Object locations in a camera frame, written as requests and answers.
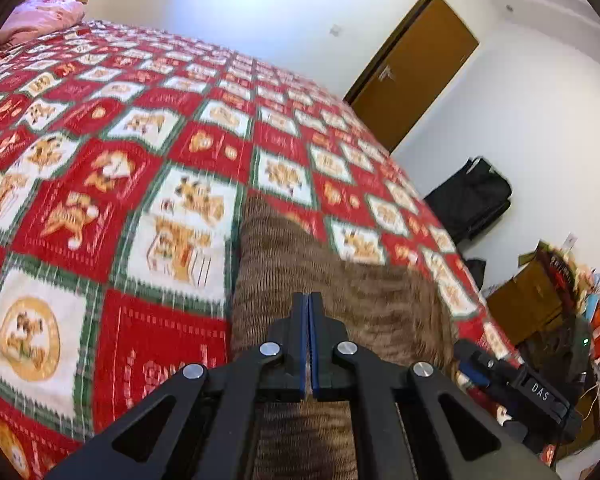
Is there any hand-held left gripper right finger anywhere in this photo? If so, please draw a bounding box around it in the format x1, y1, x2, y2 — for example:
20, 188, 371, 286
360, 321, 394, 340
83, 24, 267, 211
307, 291, 561, 480

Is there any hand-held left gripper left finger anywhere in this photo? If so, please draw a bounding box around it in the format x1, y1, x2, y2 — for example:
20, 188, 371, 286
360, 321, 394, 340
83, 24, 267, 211
45, 291, 309, 480

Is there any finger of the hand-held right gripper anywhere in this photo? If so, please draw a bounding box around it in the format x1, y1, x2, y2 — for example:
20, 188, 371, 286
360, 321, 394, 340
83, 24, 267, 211
454, 339, 498, 390

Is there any brown knitted garment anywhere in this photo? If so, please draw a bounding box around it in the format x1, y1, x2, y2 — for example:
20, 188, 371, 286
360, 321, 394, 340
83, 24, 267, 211
228, 195, 461, 480

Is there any dark backpack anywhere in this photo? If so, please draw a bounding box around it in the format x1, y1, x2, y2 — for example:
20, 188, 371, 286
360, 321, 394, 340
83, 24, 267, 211
517, 316, 597, 393

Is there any brown cardboard box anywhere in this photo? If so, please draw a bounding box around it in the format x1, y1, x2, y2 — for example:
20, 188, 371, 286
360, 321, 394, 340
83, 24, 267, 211
486, 260, 563, 346

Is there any black bag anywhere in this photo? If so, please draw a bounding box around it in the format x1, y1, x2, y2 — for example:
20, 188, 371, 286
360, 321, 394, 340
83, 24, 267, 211
424, 156, 512, 246

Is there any red checkered printed blanket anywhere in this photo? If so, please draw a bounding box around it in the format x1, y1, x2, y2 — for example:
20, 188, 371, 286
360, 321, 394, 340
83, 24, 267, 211
0, 20, 526, 480

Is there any brown wooden door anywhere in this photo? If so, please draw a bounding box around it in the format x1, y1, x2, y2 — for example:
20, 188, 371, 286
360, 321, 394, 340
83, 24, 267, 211
344, 0, 480, 153

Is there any pink pillow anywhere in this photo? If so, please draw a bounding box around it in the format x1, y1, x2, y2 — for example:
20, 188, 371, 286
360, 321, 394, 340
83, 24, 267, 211
0, 0, 87, 47

